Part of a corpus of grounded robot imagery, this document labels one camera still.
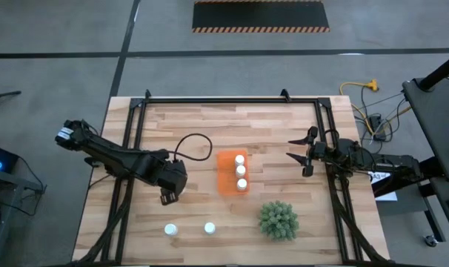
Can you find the black tripod leg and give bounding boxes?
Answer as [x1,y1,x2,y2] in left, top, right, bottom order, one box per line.
[0,90,22,125]

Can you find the black aluminium table frame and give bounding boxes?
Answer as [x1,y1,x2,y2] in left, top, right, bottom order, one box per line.
[70,88,390,267]

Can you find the black table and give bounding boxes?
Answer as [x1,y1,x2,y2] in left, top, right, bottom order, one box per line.
[402,72,449,181]

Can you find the black post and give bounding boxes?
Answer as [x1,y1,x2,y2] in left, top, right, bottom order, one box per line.
[419,50,449,91]

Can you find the black hazard-striped floor mat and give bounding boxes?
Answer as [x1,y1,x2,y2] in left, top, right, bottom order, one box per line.
[191,0,330,34]

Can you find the black support stand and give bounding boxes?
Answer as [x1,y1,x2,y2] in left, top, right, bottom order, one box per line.
[372,157,449,257]

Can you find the white paper sheet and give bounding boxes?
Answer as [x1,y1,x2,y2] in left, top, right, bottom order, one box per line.
[374,191,399,202]

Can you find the black power strip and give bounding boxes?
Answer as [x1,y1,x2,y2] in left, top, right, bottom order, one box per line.
[369,113,388,142]

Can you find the black computer with blue light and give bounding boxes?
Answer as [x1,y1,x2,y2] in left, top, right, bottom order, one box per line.
[0,142,20,174]

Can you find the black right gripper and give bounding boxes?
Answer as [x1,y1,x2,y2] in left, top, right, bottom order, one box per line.
[285,126,339,177]

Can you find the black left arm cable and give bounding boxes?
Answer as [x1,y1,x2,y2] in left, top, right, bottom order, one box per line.
[173,133,213,162]

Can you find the green plant in grey pot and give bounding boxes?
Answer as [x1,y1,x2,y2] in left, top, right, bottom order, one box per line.
[259,200,300,242]

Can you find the black equipment stand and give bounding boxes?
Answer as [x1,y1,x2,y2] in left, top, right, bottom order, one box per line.
[0,168,47,267]

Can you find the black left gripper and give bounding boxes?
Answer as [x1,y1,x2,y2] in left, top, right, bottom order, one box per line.
[156,159,188,206]

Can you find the white paper label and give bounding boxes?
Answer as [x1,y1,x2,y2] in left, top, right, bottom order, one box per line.
[367,171,392,183]

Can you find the orange translucent plastic basket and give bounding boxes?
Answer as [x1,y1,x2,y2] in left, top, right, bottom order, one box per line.
[216,149,251,197]

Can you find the yellow extension cord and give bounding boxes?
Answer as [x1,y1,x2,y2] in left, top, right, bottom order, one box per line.
[339,79,413,137]

